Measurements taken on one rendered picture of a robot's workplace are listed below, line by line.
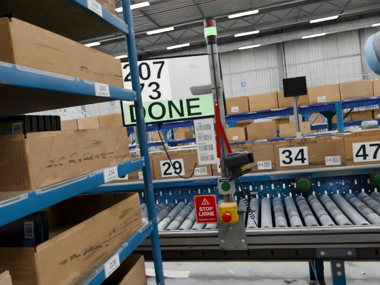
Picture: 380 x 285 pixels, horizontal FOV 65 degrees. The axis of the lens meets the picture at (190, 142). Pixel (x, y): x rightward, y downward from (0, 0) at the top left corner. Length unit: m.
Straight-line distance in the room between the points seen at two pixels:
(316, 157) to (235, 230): 0.78
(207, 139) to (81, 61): 0.70
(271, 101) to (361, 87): 1.66
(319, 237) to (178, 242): 0.60
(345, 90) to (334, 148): 4.72
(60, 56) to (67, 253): 0.40
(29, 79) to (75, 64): 0.20
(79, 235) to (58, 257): 0.07
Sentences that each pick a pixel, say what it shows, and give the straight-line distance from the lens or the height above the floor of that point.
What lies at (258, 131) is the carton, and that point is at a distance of 6.14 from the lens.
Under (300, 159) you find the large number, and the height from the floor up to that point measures 0.95.
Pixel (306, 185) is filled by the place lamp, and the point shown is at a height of 0.81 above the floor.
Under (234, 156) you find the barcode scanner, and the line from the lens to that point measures 1.22.
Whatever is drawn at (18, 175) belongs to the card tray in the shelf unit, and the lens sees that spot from 0.61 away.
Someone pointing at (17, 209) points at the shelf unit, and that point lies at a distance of 0.51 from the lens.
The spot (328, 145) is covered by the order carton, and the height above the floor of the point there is 1.02.
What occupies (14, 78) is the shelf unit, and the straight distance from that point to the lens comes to 0.54.
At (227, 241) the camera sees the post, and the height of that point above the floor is 0.71.
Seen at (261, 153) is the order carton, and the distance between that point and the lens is 1.88.
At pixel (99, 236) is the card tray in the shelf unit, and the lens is 0.76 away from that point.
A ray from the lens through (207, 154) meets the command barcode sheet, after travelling 1.29.
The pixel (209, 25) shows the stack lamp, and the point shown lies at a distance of 1.34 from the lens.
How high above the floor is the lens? 1.22
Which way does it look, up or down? 3 degrees down
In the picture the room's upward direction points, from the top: 7 degrees counter-clockwise
